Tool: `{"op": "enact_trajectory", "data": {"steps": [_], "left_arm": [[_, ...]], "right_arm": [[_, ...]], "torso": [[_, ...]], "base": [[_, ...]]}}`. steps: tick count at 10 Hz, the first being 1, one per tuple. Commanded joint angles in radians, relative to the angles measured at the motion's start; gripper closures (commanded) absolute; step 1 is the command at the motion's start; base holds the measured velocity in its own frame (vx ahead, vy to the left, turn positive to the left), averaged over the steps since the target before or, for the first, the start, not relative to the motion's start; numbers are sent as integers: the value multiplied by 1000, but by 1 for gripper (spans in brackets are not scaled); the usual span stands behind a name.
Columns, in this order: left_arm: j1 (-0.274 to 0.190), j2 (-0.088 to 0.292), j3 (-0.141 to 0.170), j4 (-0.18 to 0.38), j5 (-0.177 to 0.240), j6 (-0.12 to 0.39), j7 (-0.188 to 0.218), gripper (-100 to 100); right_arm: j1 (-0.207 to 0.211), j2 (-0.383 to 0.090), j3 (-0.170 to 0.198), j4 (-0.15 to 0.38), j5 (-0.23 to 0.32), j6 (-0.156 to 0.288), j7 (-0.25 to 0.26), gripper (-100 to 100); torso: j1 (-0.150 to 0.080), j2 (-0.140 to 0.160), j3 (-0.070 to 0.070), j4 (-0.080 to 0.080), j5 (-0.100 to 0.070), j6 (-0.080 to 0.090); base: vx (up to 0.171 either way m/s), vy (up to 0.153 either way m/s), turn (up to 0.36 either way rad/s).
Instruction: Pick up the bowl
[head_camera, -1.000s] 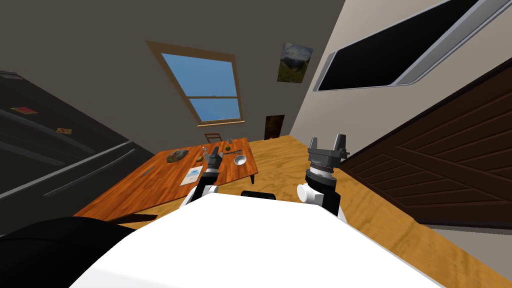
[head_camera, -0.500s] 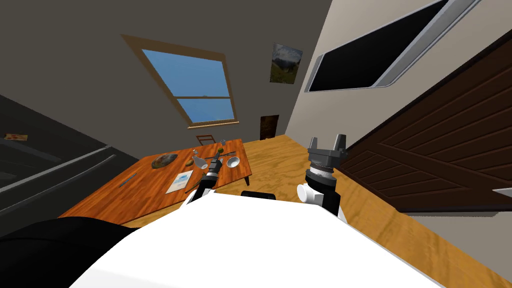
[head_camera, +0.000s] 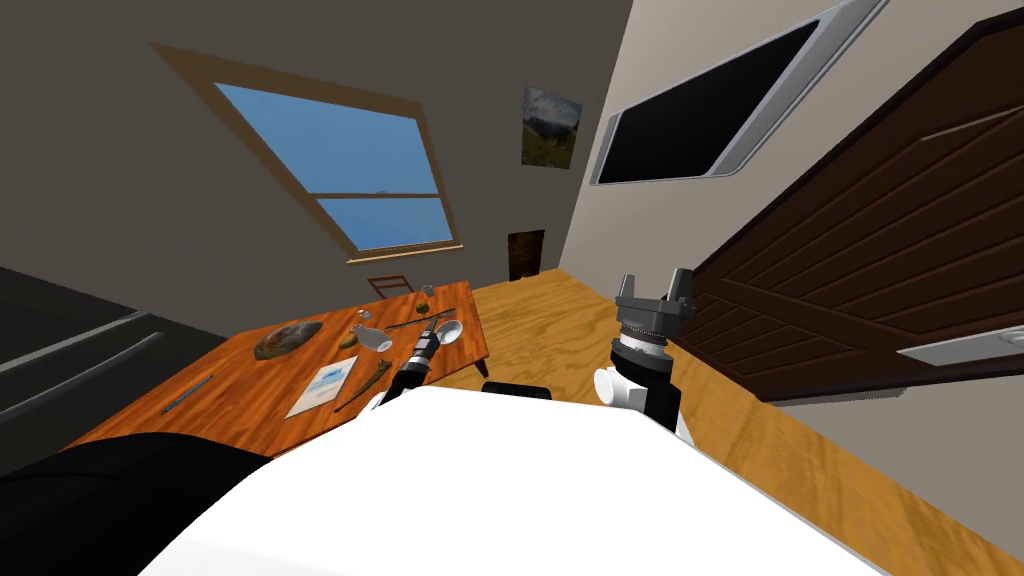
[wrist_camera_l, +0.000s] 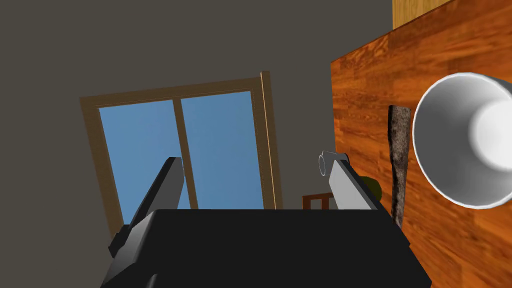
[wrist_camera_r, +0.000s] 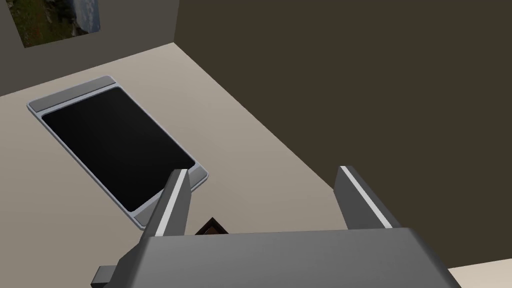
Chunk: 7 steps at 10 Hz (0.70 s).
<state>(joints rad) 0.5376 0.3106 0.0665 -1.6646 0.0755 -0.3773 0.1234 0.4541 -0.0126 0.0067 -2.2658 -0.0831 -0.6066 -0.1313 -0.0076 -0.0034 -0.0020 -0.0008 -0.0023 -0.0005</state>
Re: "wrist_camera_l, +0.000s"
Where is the brown wooden chair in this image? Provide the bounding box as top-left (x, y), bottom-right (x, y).
top-left (301, 192), bottom-right (335, 211)

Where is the large white cup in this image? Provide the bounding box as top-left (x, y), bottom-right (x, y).
top-left (411, 71), bottom-right (512, 210)

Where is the brown framed window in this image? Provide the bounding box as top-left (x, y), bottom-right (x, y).
top-left (78, 70), bottom-right (285, 241)

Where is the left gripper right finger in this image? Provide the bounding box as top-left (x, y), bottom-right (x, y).
top-left (327, 153), bottom-right (379, 211)

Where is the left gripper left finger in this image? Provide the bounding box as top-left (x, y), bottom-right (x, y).
top-left (107, 156), bottom-right (186, 258)

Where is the olive green round object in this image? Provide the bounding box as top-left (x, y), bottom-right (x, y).
top-left (358, 175), bottom-right (383, 201)

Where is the reddish wooden table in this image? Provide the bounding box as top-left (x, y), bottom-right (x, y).
top-left (330, 0), bottom-right (512, 288)

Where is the dark grey rough stick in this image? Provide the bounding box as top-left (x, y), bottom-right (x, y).
top-left (387, 105), bottom-right (413, 231)

